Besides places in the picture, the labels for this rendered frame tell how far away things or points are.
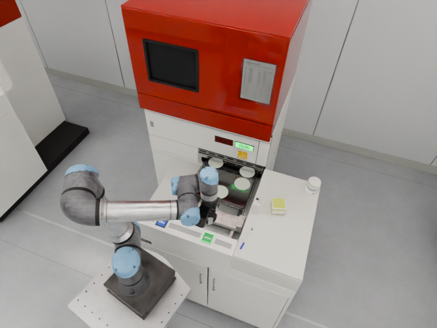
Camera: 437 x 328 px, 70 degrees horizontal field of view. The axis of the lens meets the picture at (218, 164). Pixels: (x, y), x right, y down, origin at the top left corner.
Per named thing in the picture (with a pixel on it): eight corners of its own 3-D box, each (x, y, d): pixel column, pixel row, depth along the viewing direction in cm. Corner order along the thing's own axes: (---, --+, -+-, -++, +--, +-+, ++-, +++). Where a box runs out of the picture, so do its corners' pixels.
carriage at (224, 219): (187, 202, 188) (186, 200, 186) (244, 221, 180) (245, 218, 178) (181, 213, 183) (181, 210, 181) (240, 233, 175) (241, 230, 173)
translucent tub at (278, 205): (269, 204, 175) (271, 196, 170) (283, 204, 175) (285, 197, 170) (270, 215, 170) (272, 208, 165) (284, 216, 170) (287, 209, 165)
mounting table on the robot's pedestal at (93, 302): (140, 372, 143) (135, 366, 134) (75, 315, 159) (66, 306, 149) (198, 290, 169) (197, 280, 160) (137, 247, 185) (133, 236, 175)
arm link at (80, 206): (52, 216, 98) (204, 211, 112) (58, 189, 105) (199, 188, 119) (57, 237, 105) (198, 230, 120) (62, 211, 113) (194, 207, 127)
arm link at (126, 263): (116, 287, 137) (108, 274, 128) (117, 259, 146) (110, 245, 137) (144, 282, 139) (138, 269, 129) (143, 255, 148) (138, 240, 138)
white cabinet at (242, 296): (183, 221, 278) (176, 157, 218) (289, 258, 257) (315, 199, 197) (147, 288, 237) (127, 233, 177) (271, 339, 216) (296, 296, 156)
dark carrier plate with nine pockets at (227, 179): (210, 153, 211) (210, 153, 210) (259, 168, 203) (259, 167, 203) (189, 191, 189) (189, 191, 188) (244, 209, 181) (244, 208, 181)
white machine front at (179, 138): (153, 148, 224) (145, 101, 194) (263, 180, 206) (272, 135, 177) (151, 150, 222) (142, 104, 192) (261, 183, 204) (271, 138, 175)
